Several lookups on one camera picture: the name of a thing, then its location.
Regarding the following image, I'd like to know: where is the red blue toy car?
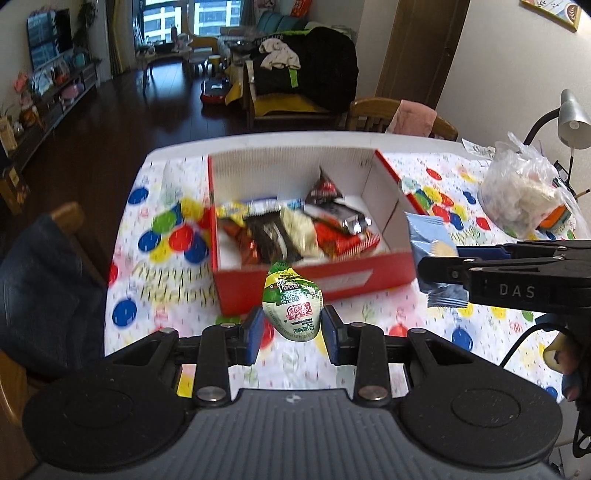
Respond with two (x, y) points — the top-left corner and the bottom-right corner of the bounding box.
(199, 78), (232, 106)

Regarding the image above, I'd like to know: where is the black triangular snack packet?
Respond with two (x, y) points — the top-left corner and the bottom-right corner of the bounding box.
(305, 167), (345, 205)

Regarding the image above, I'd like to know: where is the wooden door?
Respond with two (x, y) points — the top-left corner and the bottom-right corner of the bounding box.
(376, 0), (469, 112)

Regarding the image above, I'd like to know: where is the colourful framed picture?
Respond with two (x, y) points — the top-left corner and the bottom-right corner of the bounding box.
(519, 0), (581, 32)

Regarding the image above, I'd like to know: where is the green white snack packet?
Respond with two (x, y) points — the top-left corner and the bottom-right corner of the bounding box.
(262, 261), (324, 342)

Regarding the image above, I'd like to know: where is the teal sofa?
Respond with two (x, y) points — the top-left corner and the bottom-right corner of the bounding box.
(256, 11), (310, 33)

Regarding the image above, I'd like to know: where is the grey desk lamp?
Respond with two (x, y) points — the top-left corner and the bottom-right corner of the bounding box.
(522, 89), (591, 185)

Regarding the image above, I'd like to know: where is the wooden chair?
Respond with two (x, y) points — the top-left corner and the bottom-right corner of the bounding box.
(346, 98), (459, 141)
(0, 202), (109, 467)

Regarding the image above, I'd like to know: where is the black clothes pile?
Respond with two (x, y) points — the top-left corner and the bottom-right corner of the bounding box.
(252, 27), (360, 112)

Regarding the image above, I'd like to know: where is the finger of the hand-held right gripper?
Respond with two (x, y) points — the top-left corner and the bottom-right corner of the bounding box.
(417, 256), (555, 295)
(456, 241), (591, 259)

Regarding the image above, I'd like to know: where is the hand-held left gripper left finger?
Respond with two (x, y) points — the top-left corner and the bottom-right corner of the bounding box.
(99, 306), (266, 408)

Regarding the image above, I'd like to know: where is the person's right hand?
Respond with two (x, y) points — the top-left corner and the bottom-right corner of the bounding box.
(544, 330), (585, 402)

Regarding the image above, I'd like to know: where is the television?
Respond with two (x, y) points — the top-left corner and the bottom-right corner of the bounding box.
(27, 8), (74, 70)

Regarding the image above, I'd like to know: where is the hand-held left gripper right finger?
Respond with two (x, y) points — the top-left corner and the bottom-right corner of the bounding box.
(322, 305), (476, 408)

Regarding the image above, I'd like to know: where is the balloon print tablecloth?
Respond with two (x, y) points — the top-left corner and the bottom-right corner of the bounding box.
(105, 148), (591, 407)

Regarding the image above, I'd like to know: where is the white paper slip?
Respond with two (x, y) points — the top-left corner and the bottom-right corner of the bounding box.
(462, 138), (497, 160)

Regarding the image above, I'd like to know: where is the white garment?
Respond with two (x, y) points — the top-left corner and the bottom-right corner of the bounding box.
(259, 38), (301, 70)

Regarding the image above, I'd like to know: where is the pink cloth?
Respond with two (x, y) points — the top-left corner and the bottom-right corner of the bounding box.
(392, 100), (437, 138)

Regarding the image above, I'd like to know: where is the wooden coffee table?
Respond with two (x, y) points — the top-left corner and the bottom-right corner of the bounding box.
(136, 46), (195, 95)

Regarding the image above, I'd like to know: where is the silver black snack packet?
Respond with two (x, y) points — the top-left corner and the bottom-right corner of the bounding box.
(342, 213), (372, 234)

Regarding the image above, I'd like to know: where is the black cable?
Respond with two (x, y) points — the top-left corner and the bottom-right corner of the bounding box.
(501, 320), (561, 367)

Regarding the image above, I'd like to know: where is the large window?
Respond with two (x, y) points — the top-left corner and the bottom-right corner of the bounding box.
(139, 0), (243, 35)

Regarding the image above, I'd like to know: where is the dark TV cabinet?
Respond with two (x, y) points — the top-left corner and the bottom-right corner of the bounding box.
(0, 62), (100, 158)

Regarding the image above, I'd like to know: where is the light blue snack packet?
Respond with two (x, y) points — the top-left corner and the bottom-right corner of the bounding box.
(405, 211), (469, 309)

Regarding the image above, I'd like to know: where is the clear plastic bag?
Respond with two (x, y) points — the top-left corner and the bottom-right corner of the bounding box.
(478, 133), (585, 238)

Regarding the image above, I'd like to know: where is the brown cardboard box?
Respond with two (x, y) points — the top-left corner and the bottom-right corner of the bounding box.
(0, 164), (28, 215)

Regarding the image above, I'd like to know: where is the red cardboard box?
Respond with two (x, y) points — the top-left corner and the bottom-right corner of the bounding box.
(207, 148), (428, 315)

